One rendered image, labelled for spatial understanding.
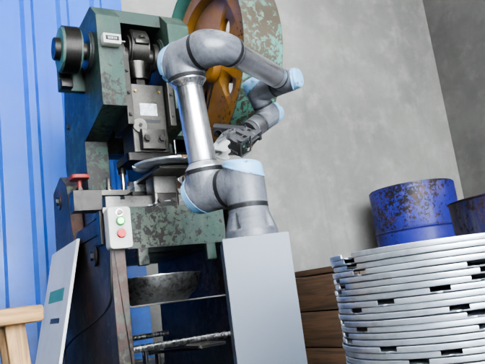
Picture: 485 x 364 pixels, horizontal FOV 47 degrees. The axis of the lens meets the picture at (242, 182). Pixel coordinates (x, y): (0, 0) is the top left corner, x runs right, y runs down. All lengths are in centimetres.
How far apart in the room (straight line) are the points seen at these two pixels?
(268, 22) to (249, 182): 92
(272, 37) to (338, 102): 230
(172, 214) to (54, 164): 147
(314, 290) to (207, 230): 50
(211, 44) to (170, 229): 70
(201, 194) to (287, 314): 43
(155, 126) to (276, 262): 97
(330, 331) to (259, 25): 119
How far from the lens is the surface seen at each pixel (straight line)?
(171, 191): 212
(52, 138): 344
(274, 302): 151
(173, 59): 175
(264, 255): 151
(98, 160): 244
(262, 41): 227
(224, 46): 170
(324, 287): 178
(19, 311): 111
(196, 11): 277
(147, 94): 232
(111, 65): 227
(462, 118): 528
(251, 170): 158
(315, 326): 183
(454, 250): 78
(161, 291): 210
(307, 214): 408
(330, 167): 430
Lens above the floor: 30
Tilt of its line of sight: 11 degrees up
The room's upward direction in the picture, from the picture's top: 8 degrees counter-clockwise
